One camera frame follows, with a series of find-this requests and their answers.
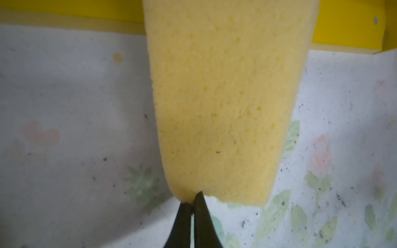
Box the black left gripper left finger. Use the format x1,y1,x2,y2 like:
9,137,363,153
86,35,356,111
164,203,193,248

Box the yellow sponge with green back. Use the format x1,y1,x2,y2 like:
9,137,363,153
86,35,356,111
143,1,320,206

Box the yellow shelf with coloured boards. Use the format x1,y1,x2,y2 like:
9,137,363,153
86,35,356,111
1,1,397,54

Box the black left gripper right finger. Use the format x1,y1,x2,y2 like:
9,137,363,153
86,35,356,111
193,192,223,248

